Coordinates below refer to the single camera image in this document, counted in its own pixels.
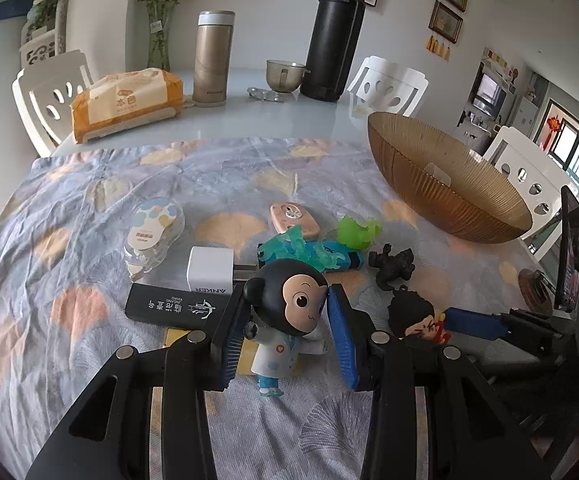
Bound monkey doll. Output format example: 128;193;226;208
244;258;331;398

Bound amber ribbed glass bowl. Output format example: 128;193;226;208
367;111;533;245

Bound teal translucent toy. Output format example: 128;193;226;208
257;225;343;273

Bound clear oval tape case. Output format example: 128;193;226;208
124;199;186;281

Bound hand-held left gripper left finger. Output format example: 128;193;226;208
24;282;250;480

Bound white cabinet with television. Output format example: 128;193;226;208
457;47;521;157

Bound orange tissue pack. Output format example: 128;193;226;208
70;68;185;145

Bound red hanging ornament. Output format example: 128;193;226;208
544;115;563;147

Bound white plastic chair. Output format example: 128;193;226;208
482;126;577;261
12;50;95;158
347;56;429;120

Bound black standing phone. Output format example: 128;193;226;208
553;186;579;312

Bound framed picture with tassels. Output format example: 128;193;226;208
426;1;464;62

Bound white openwork shelf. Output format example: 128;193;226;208
18;0;69;68

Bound white wall charger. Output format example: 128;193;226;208
187;246;256;295

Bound black thermos bottle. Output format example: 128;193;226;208
299;0;366;103

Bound black-haired keychain figure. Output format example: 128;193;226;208
388;285;451;344

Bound leaf-print grey cloth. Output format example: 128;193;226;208
0;137;570;480

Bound blue rectangular lighter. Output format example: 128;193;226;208
257;240;367;274

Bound brown round coaster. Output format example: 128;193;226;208
518;269;556;312

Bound yellow flat packet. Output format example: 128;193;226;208
164;327;259;377

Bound smoky glass cup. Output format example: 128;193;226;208
266;59;306;95

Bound glass vase with flowers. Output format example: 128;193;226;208
134;0;209;72

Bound gold thermos bottle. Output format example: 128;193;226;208
192;10;236;108

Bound green translucent toy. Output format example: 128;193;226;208
337;215;383;251

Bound pink oval gadget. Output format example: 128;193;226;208
270;201;320;237

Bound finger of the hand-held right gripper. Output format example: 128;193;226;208
472;357;570;387
444;307;557;357

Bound small shiny metal item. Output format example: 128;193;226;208
247;87;285;104

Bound black dinosaur figure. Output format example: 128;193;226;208
368;243;416;291

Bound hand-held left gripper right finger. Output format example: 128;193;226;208
327;282;553;480

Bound black rectangular box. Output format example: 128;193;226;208
126;282;231;333

